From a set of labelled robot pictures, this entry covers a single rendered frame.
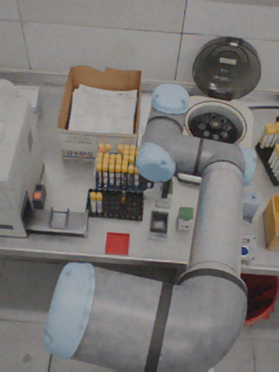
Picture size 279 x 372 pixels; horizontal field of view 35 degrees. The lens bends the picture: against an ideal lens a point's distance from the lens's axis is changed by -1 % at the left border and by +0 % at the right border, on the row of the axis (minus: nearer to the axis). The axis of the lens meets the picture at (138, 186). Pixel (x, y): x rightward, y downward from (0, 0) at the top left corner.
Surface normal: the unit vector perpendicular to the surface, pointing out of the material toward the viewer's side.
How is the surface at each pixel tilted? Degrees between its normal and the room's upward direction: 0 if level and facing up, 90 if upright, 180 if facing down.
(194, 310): 15
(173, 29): 90
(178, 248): 0
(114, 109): 2
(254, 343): 0
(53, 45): 90
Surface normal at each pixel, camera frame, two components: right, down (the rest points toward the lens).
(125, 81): -0.07, 0.81
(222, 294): 0.36, -0.69
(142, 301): 0.07, -0.67
